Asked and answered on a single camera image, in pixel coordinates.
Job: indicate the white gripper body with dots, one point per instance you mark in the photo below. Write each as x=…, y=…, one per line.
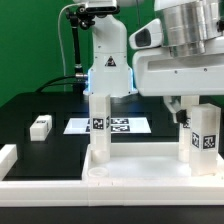
x=158, y=74

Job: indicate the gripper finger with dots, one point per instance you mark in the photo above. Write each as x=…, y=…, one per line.
x=173, y=105

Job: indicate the white desk tabletop tray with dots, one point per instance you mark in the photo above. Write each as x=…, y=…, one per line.
x=151, y=161

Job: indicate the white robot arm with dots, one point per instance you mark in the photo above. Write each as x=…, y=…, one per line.
x=179, y=53

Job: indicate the fiducial marker sheet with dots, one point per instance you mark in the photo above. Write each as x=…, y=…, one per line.
x=118, y=125

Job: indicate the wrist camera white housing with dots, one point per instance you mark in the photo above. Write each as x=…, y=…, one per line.
x=149, y=36

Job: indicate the white U-shaped fence frame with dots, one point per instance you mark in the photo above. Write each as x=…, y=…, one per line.
x=99, y=190

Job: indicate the overhead camera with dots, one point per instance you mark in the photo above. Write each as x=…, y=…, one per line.
x=99, y=7

